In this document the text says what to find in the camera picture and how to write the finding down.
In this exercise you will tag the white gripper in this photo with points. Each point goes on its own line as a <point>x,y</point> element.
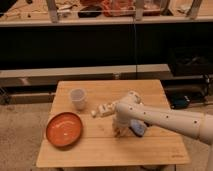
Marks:
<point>119,129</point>

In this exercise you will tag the black bag on floor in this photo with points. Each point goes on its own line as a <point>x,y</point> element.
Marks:
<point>191,61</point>

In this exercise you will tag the red cloth on shelf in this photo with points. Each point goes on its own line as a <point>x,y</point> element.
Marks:
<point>115,8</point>

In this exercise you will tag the orange ceramic plate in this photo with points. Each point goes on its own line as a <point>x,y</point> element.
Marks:
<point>64,129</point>

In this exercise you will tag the translucent plastic cup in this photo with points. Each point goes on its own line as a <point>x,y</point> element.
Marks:
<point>78,98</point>

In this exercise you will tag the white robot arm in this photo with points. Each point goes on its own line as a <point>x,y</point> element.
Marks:
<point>195,125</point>

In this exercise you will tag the long wooden bench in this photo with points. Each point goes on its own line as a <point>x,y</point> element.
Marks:
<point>50,76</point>

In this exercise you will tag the blue cloth sponge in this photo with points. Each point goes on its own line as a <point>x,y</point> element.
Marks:
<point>137,128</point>

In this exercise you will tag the small wooden table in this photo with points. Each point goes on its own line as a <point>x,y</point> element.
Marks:
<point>98,146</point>

